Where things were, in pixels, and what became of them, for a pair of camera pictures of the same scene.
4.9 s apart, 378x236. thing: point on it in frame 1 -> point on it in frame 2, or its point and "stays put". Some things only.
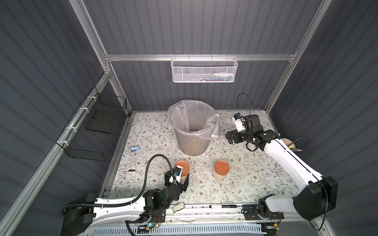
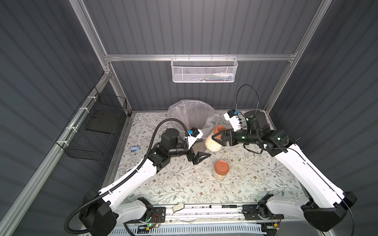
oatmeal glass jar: (183, 178) -> (212, 145)
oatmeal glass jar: (221, 171) stays put
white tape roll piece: (177, 207) stays put
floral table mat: (147, 159) stays put
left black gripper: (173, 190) -> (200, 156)
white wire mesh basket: (204, 70) stays put
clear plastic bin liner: (195, 116) stays put
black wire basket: (91, 132) stays put
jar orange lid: (185, 166) -> (218, 129)
